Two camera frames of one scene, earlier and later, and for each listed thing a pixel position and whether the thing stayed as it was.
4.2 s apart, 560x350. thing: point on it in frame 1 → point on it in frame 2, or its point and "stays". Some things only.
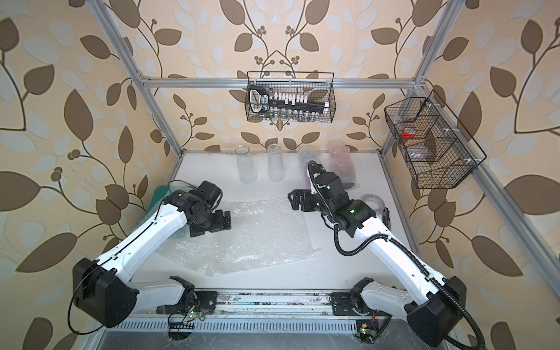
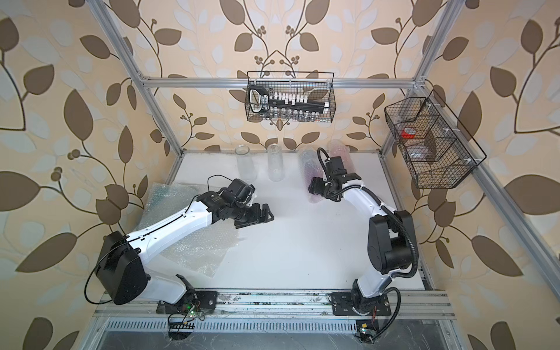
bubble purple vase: (305, 157) stays
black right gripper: (308, 195) → (316, 186)
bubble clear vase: (275, 163) stays
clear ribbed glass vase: (247, 169) stays
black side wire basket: (440, 152) stays
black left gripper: (221, 225) → (256, 217)
